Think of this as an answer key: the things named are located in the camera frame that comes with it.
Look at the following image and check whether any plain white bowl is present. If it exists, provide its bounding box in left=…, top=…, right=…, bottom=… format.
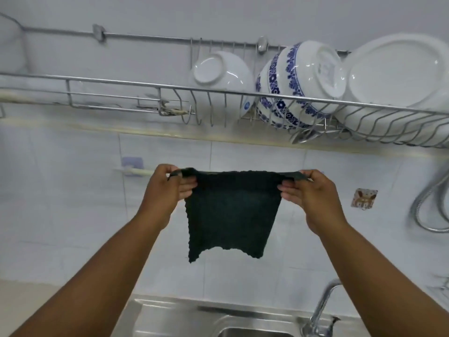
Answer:
left=192, top=51, right=256, bottom=120

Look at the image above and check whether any person's left hand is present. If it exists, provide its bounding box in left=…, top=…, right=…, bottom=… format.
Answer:
left=140, top=164, right=198, bottom=232

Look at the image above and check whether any dark green dish cloth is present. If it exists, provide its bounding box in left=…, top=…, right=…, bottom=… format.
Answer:
left=168, top=168, right=313, bottom=264

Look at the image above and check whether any large white plate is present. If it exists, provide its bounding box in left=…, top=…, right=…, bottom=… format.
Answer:
left=333, top=33, right=449, bottom=146

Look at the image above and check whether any flexible steel hose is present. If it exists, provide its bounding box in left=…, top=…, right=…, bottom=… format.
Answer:
left=410, top=168, right=449, bottom=233

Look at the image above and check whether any steel wire dish rack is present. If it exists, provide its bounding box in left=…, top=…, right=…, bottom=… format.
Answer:
left=0, top=72, right=449, bottom=149

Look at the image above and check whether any stainless steel sink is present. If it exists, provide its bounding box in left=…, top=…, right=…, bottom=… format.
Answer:
left=121, top=295, right=362, bottom=337

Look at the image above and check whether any person's right hand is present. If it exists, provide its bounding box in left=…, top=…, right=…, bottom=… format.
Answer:
left=277, top=169, right=349, bottom=238

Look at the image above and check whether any large blue floral bowl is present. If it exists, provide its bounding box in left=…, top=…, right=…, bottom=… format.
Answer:
left=267, top=41, right=346, bottom=128

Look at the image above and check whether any chrome sink faucet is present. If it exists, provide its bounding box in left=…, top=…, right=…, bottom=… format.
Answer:
left=301, top=279, right=344, bottom=337

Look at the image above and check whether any steel wall rail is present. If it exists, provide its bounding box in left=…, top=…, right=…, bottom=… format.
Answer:
left=21, top=24, right=351, bottom=55

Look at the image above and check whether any person's left forearm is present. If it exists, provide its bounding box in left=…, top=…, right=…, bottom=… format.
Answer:
left=11, top=210, right=165, bottom=337

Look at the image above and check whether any patterned adhesive wall hook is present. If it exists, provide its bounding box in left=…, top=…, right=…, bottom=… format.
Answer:
left=351, top=188, right=379, bottom=210

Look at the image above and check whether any person's right forearm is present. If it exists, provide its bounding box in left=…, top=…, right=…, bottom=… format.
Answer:
left=317, top=223, right=449, bottom=337

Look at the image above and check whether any purple wall hook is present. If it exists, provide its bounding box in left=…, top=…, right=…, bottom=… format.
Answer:
left=113, top=157, right=156, bottom=177

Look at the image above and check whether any small blue floral bowl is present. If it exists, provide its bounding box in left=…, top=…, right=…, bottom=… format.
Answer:
left=255, top=59, right=281, bottom=128

